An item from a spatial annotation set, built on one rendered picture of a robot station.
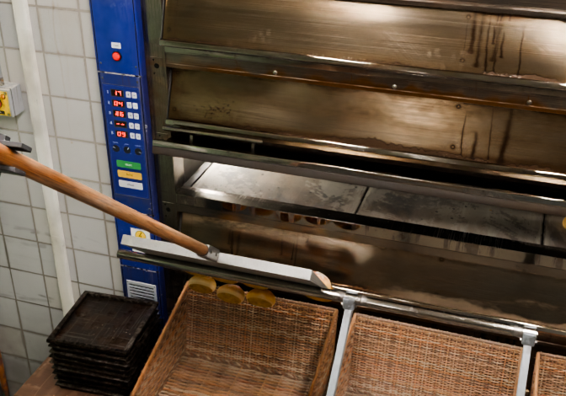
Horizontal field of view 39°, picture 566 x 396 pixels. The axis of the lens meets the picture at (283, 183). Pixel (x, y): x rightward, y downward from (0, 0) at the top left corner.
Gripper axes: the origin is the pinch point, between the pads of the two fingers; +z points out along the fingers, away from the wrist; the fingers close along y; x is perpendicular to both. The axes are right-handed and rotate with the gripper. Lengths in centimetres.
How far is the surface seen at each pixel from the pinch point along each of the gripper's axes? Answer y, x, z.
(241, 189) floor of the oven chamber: -28, -151, -12
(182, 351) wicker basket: 30, -172, -28
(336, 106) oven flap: -51, -119, 23
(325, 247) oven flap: -13, -153, 20
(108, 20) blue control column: -65, -104, -49
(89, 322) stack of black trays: 26, -151, -55
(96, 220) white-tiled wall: -10, -156, -64
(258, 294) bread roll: 6, -152, 1
